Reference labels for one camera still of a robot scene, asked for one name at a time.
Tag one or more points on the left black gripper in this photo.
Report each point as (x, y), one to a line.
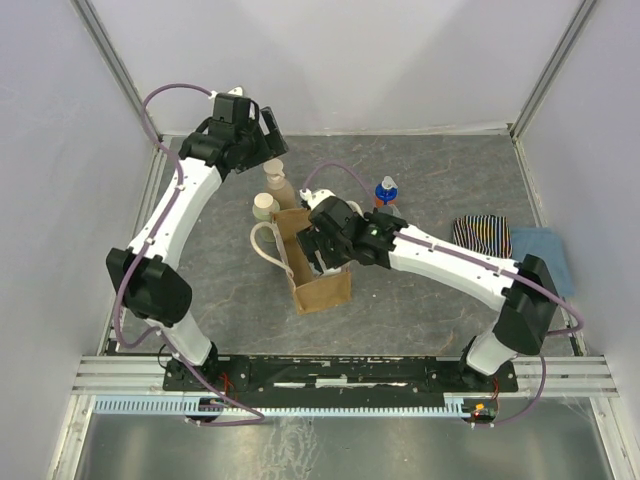
(276, 142)

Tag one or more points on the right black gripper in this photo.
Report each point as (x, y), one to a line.
(312, 240)

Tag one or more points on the white bottle grey cap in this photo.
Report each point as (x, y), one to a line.
(325, 272)

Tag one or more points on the white pump dispenser bottle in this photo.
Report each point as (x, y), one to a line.
(278, 185)

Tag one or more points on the brown canvas tote bag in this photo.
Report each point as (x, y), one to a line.
(311, 291)

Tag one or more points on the orange bottle blue cap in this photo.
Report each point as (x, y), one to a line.
(386, 192)

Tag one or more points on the clear bottle beige cap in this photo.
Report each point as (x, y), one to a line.
(264, 207)

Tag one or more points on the clear bottle grey cap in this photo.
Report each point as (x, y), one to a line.
(390, 209)

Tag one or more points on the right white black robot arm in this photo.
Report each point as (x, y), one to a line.
(521, 293)

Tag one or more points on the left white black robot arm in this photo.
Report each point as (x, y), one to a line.
(144, 274)

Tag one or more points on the striped folded cloth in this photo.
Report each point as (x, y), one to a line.
(485, 234)

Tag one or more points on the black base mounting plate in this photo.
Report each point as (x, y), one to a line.
(316, 382)

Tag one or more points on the blue folded cloth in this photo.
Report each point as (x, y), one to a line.
(548, 246)

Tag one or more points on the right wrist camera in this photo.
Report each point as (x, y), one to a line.
(311, 199)

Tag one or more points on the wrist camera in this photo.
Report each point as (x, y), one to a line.
(311, 199)
(237, 91)

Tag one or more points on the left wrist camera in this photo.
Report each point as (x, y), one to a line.
(237, 91)

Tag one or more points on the left aluminium corner post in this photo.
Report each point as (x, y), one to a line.
(89, 17)

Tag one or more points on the aluminium corner post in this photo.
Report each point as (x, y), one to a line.
(570, 36)
(89, 17)

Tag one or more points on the right aluminium corner post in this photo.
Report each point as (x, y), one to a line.
(570, 36)

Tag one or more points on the aluminium frame rail front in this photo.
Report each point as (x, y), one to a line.
(565, 376)

